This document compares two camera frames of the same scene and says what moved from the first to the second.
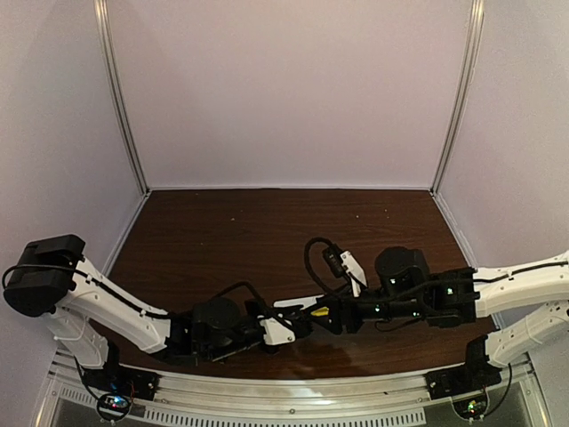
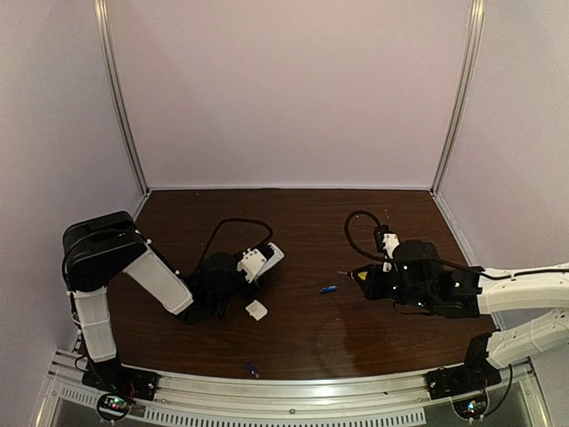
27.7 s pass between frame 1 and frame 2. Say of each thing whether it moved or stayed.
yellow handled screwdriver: moved
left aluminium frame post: stayed
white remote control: moved
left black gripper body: moved
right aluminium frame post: stayed
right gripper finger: moved
